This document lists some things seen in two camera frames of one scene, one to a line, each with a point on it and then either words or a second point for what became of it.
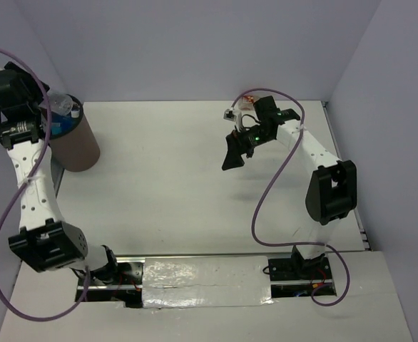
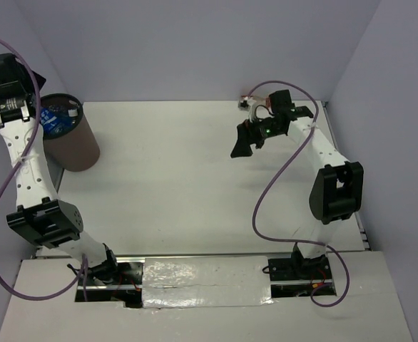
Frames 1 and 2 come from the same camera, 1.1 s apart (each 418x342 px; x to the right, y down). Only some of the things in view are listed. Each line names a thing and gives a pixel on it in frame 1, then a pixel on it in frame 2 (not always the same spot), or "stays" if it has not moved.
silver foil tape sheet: (206, 281) stays
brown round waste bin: (72, 144) stays
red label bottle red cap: (247, 102) stays
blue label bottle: (60, 104) -> (55, 120)
